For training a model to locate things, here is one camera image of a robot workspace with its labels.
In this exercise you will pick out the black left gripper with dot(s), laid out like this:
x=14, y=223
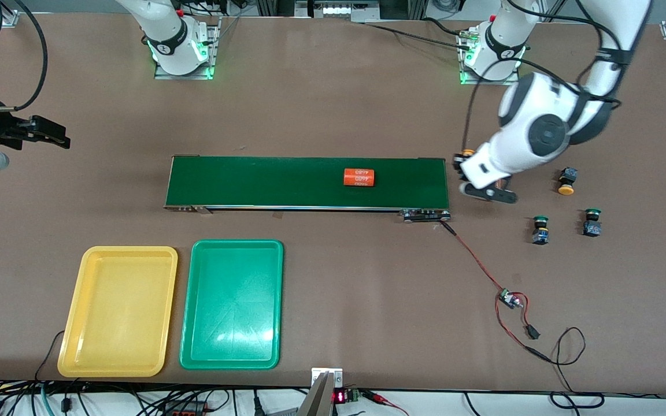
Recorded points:
x=456, y=166

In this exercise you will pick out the yellow mushroom push button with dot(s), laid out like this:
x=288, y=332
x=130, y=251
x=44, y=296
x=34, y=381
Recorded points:
x=468, y=153
x=568, y=176

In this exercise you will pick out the green mushroom push button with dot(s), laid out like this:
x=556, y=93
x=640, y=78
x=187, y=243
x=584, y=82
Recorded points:
x=540, y=234
x=592, y=228

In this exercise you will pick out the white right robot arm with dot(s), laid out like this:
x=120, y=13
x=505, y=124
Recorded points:
x=177, y=40

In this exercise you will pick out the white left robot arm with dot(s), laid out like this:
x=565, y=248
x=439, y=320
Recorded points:
x=518, y=104

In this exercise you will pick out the small speed controller board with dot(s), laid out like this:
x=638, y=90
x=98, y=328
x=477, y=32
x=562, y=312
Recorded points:
x=506, y=297

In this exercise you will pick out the black plug connector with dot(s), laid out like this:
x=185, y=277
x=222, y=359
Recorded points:
x=533, y=332

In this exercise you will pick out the yellow plastic tray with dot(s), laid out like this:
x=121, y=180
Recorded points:
x=116, y=312

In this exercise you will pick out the white background device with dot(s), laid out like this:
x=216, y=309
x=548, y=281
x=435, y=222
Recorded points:
x=336, y=8

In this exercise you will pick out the green conveyor belt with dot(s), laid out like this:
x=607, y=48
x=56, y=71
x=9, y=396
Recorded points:
x=252, y=182

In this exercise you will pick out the red clip lead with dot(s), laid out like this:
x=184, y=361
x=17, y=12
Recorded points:
x=388, y=402

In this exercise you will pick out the green plastic tray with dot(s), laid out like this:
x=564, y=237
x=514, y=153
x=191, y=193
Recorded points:
x=232, y=306

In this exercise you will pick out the red LED display module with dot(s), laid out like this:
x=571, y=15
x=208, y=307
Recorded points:
x=340, y=397

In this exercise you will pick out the grey aluminium profile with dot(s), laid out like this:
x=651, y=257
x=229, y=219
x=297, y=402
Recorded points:
x=317, y=401

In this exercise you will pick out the orange power strip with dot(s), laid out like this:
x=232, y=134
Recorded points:
x=185, y=409

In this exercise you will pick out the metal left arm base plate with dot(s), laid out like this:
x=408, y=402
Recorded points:
x=509, y=82

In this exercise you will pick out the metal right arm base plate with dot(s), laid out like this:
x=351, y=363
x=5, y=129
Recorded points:
x=214, y=52

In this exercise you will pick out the white mounting bracket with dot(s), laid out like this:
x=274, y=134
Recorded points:
x=336, y=375

